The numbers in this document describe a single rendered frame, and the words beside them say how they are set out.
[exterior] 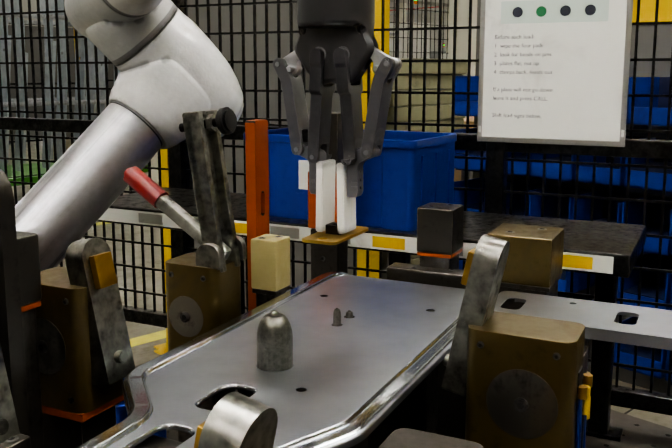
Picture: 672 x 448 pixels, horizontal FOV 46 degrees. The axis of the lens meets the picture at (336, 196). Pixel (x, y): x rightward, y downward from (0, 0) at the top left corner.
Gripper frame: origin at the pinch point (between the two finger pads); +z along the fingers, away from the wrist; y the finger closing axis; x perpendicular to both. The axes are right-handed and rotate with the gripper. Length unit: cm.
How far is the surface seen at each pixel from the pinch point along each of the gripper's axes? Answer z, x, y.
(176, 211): 3.0, -0.6, -19.3
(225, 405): 3.2, -41.1, 14.4
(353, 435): 13.9, -20.9, 11.7
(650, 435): 43, 55, 27
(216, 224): 3.8, -1.6, -13.4
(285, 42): -23, 180, -108
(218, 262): 7.6, -2.6, -12.5
